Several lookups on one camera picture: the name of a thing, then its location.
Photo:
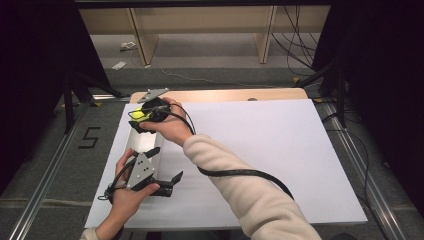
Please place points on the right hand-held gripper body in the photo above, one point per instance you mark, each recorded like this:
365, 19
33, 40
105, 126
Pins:
156, 108

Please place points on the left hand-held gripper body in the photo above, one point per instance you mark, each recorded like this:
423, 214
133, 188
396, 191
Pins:
141, 170

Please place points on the yellow tennis ball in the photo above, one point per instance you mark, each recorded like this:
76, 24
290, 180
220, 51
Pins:
138, 115

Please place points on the white rectangular plastic bin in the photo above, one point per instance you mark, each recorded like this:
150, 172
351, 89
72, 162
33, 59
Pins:
143, 141

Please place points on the person's right hand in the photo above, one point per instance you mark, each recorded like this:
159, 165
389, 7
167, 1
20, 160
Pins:
170, 128

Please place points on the person's left hand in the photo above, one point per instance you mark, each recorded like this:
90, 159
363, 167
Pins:
125, 198

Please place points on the white paper scrap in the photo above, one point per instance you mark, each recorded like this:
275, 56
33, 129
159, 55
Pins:
119, 65

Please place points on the small grey white floor device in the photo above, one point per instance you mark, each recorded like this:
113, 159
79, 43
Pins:
128, 45

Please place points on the light wooden bench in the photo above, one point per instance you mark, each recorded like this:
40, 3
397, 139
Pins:
146, 40

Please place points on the black tripod stand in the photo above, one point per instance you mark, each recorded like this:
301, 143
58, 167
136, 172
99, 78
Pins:
333, 83
75, 93

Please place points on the light wooden table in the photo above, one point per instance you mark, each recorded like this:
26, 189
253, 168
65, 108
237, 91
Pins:
233, 95

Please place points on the white board sheet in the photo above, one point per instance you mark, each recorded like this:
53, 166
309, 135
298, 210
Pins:
266, 133

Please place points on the black curtain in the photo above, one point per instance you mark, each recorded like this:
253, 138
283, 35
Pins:
33, 83
383, 83

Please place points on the short metal rail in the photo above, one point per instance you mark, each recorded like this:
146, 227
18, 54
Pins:
110, 97

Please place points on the long metal floor rail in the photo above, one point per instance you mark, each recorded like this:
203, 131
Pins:
43, 180
363, 173

